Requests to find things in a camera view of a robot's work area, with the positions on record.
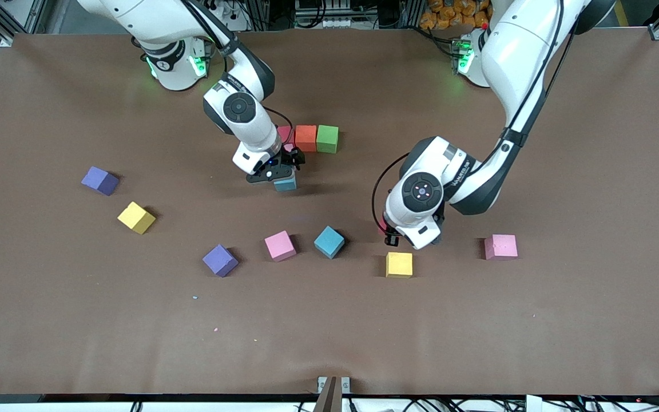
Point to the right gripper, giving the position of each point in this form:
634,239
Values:
290,159

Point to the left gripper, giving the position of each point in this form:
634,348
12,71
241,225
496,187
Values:
390,235

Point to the pink foam cube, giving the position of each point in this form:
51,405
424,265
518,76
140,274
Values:
280,245
500,246
290,148

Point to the blue foam cube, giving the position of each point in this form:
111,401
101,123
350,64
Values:
285,183
328,241

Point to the orange foam cube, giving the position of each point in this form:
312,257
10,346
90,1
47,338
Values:
306,138

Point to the green foam cube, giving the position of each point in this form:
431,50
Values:
327,139

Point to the purple foam cube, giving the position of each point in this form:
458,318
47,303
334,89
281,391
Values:
219,259
99,180

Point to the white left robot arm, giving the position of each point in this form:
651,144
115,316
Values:
421,191

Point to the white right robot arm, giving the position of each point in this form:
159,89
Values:
241,109

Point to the yellow foam cube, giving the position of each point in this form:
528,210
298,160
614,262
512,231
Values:
399,265
135,216

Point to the brown paper table cover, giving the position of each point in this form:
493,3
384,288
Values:
329,343

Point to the long white socket strip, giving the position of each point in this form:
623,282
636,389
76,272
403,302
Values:
332,23

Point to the white power strip with plugs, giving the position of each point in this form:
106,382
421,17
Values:
225,10

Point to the orange snack bag pile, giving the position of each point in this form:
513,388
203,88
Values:
449,14

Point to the metal bracket with wooden post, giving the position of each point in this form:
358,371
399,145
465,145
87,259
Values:
329,395

